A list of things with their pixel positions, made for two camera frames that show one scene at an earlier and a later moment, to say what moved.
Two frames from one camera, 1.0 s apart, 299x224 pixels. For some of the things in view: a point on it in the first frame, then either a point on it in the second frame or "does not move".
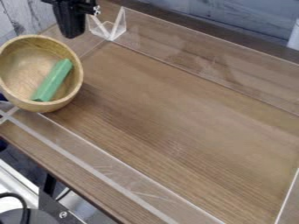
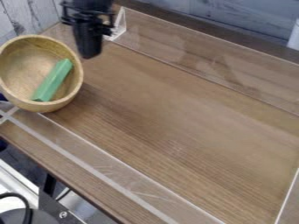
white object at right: x=294 y=39 does not move
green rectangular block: x=53 y=80 does not move
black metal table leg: x=50 y=185 does not move
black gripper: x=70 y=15 -> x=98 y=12
